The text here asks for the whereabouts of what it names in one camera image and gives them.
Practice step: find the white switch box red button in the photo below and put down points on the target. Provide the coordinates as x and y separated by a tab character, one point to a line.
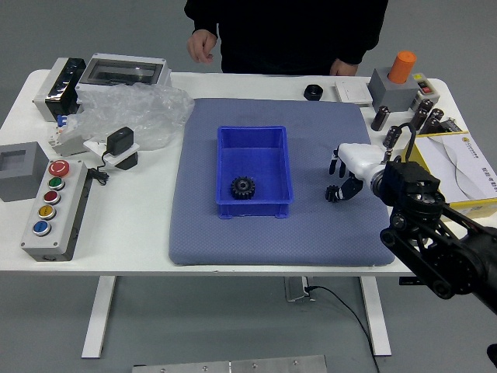
425	88

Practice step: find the small black electronic component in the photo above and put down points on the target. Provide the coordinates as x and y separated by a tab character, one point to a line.
450	125

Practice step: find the white table leg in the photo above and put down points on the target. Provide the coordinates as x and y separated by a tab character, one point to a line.
376	318
99	314

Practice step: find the blue plastic box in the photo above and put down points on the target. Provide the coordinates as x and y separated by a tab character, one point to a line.
254	159

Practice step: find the grey distribution box clear cover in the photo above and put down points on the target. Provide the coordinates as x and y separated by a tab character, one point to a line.
122	72

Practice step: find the grey five-button control box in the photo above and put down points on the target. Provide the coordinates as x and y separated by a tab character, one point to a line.
50	241

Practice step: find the white circuit breaker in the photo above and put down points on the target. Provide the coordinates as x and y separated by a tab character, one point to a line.
67	147

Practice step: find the blue-grey table mat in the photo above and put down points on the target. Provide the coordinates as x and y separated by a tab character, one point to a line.
303	241

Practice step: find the grey under-table power unit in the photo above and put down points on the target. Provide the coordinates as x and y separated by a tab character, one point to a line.
295	289

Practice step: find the silver metal plate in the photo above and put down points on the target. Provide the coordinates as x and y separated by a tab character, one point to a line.
233	365

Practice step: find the person's right hand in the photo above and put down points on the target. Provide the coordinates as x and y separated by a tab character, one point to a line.
202	46

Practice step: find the black hex nut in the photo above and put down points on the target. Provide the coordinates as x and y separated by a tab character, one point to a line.
313	92

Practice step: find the white black enclosure box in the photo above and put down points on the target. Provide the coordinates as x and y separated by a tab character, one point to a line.
58	89

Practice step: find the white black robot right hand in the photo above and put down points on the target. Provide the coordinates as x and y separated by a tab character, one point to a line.
361	157

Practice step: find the person's hand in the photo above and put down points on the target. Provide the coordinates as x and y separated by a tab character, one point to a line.
343	68
202	46

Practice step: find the black table height controller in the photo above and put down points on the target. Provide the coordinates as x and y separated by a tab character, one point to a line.
407	281

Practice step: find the grey block with hole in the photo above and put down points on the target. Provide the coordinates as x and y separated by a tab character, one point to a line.
392	95

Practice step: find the person's left hand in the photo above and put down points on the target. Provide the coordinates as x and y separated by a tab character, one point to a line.
343	68

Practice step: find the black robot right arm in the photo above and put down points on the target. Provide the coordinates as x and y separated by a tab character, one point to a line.
423	233

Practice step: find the black power adapter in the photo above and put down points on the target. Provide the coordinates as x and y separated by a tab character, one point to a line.
120	140

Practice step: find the big black gear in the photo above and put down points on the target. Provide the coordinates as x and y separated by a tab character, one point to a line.
244	188

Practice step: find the clear plastic bag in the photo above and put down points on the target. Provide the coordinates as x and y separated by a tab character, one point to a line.
132	109

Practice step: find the white wall switch plate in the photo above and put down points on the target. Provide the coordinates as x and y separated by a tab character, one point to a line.
352	92

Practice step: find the grey hollow square block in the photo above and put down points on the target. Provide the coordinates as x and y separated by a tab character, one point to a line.
19	182

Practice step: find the yellow white cardboard box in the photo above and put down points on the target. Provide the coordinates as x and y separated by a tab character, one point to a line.
462	167

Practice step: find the orange cylinder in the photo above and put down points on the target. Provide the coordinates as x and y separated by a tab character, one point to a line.
402	67

